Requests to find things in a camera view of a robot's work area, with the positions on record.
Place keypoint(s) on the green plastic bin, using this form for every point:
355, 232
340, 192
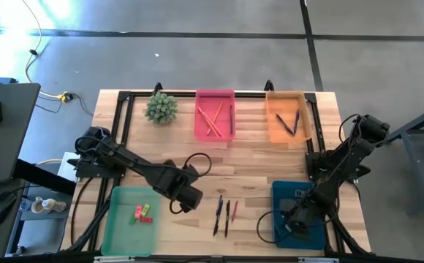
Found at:
124, 237

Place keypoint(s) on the black computer mouse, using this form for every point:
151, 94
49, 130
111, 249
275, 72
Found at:
0, 208

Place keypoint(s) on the green eraser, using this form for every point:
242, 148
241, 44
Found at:
133, 220

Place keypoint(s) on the red crayon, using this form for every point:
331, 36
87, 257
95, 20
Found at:
234, 212

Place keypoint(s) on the black table frame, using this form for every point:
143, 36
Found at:
186, 94

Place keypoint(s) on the pink plastic bin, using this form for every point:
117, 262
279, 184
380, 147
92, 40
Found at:
203, 96

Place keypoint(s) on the orange pencil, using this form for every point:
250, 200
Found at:
219, 132
215, 118
203, 114

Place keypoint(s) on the dark pen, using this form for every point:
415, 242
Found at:
285, 125

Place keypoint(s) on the red eraser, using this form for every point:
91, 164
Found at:
146, 220

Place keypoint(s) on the black desk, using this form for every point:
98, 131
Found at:
11, 120

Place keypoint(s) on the blue plastic bin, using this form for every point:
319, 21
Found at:
314, 237

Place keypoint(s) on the white box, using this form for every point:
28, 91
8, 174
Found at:
66, 168

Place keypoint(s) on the long black pen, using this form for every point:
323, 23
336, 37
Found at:
227, 219

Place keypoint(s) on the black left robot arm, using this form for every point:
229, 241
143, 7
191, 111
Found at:
124, 160

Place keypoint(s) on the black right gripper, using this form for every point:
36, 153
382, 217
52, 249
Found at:
299, 219

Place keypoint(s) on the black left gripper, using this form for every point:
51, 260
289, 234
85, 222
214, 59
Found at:
184, 195

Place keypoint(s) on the beige cup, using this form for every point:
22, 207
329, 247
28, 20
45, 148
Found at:
47, 205

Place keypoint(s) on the orange plastic bin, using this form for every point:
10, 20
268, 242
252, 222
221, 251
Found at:
281, 102

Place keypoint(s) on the black pen with clip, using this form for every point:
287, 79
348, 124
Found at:
216, 224

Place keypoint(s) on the silver bracket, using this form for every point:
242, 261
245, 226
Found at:
113, 259
318, 260

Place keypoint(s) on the purple pen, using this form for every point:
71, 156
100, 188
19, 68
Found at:
296, 122

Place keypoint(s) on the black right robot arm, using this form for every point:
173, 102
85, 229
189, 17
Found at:
343, 164

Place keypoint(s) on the potted green plant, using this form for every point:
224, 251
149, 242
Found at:
161, 107

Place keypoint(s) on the pink eraser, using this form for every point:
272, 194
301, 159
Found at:
138, 212

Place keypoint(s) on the blue crayon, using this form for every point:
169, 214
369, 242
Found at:
219, 204

